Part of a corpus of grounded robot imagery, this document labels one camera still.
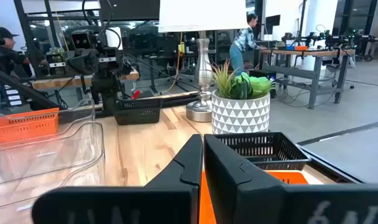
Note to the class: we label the black aluminium rig frame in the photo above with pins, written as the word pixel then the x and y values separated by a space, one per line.
pixel 36 93

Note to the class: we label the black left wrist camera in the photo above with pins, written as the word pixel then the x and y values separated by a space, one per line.
pixel 81 39

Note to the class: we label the black plastic basket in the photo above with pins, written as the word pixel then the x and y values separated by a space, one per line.
pixel 282 165
pixel 139 116

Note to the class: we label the person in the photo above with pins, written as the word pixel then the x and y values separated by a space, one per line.
pixel 3 53
pixel 243 43

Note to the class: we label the wooden workbench gray legs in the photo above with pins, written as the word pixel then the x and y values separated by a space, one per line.
pixel 313 62

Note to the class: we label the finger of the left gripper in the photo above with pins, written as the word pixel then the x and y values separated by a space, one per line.
pixel 56 67
pixel 107 63

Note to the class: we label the orange plastic basket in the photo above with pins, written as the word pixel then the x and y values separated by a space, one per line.
pixel 288 178
pixel 26 129

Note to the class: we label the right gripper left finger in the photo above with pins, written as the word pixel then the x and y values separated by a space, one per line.
pixel 163 202

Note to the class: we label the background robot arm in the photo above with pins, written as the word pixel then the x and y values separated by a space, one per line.
pixel 332 40

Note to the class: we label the succulent in triangle-patterned pot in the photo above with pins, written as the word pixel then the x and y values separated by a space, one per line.
pixel 238 116

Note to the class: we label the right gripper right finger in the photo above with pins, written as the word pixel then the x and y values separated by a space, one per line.
pixel 254 202

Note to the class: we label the silver table lamp white shade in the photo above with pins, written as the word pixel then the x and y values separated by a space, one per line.
pixel 203 62

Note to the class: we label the black controller box white labels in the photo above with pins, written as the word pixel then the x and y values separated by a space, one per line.
pixel 13 98

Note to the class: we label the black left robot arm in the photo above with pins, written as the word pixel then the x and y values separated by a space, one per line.
pixel 111 90

